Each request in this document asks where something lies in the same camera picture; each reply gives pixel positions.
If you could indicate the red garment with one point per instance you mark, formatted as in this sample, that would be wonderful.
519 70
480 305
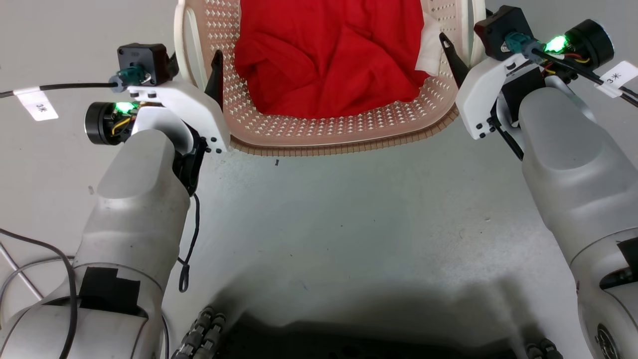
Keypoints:
329 60

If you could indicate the black roller wheel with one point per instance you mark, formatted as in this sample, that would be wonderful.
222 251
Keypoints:
543 350
202 334

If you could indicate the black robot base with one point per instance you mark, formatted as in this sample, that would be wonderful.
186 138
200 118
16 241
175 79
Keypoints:
359 344

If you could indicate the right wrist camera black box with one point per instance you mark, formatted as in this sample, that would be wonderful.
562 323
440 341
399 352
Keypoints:
503 32

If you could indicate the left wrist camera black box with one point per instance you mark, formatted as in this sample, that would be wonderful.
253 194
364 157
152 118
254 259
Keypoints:
144 62

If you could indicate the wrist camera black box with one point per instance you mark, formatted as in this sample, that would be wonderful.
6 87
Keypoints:
144 62
503 32

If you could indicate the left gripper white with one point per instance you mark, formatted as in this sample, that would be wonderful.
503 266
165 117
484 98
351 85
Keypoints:
184 104

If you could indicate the beige perforated plastic laundry basket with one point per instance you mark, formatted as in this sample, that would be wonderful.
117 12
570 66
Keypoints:
319 132

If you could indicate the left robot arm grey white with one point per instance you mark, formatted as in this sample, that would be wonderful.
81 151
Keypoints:
129 224

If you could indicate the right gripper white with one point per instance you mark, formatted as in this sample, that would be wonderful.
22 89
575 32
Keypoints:
478 94

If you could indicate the white cloth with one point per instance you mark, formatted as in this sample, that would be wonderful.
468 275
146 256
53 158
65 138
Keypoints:
428 50

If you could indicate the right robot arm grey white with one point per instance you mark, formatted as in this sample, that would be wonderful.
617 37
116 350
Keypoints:
578 169

